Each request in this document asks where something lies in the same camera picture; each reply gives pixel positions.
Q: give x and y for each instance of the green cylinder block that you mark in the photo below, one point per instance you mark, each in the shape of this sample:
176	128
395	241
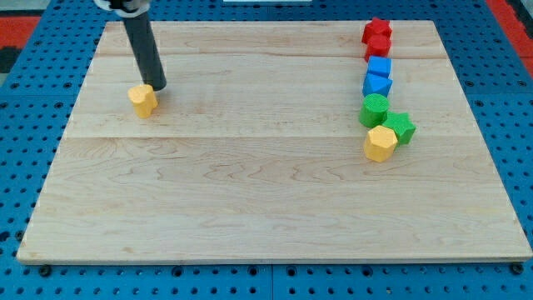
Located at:
373	110

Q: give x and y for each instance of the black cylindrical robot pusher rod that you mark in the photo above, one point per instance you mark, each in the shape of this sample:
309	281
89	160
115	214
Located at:
144	47

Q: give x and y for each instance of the blue triangle block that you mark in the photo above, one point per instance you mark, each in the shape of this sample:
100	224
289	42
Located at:
376	84

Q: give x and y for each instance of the yellow heart block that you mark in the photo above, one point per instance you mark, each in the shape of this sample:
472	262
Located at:
143	100

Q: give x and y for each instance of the yellow hexagon block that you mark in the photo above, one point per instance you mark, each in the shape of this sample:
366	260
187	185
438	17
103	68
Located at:
380	144

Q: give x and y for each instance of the blue cube block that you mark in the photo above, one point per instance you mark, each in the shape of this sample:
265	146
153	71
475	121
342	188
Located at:
380	66

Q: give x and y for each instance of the green star block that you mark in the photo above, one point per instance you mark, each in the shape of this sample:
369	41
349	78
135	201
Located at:
401	124

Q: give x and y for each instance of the red cylinder block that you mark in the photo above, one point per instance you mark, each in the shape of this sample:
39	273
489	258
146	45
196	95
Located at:
377	46

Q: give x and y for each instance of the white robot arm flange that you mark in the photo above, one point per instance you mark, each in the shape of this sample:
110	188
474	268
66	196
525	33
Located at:
124	8

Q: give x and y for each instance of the light wooden board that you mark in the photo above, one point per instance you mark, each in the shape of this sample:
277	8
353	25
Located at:
254	155

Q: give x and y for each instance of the red star block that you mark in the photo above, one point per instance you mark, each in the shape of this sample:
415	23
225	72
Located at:
376	27

